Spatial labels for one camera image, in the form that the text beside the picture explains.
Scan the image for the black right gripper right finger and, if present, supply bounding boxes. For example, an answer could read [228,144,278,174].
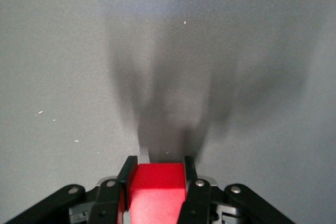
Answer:
[178,155,297,224]

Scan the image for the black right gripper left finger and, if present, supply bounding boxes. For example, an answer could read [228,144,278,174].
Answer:
[2,155,139,224]

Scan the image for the red cube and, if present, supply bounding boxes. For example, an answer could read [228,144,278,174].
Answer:
[117,163,187,224]

